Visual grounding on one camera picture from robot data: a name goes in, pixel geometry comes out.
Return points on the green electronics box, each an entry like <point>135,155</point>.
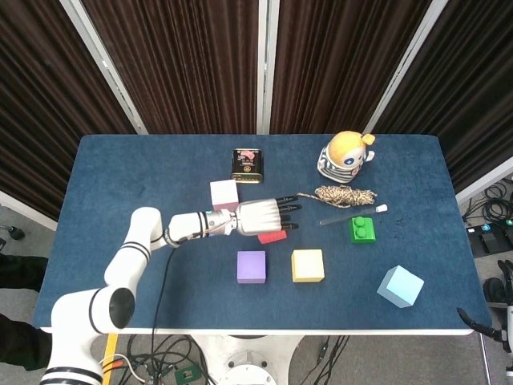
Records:
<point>186,377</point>

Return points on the pink cube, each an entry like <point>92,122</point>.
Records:
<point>223,192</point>

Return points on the clear pipette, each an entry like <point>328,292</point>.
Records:
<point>352,215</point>

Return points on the blue table cloth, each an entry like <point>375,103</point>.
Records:
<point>360,272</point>

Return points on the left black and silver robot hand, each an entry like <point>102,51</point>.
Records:
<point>258,216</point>

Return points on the yellow striped plush toy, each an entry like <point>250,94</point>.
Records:
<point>340,160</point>

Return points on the white partition frame post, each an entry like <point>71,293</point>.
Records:
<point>266,60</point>
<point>106,68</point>
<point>405,64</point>

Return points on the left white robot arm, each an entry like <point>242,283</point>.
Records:
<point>132,248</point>

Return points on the orange-red cube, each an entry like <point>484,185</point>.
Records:
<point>272,237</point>

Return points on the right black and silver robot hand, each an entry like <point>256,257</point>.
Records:
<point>510,321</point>

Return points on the gold black tin can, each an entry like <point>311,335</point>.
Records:
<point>247,166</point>

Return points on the white partition base rail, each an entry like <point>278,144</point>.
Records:
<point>24,210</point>
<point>487,180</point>

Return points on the purple cube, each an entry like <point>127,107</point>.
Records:
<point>251,266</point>

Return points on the dark brown pleated curtain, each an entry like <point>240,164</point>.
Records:
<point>461,88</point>
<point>332,60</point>
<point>184,60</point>
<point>48,100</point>

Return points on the yellow cube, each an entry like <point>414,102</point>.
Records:
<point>308,265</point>

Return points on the person in dark clothing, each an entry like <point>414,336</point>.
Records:
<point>20,272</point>

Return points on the green toy brick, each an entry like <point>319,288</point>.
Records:
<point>362,232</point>

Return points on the yellow floor tape strip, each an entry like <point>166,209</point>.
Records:
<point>110,349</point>

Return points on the black chair caster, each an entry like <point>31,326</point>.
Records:
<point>15,232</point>

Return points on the light blue cube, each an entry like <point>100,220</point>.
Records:
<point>401,286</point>

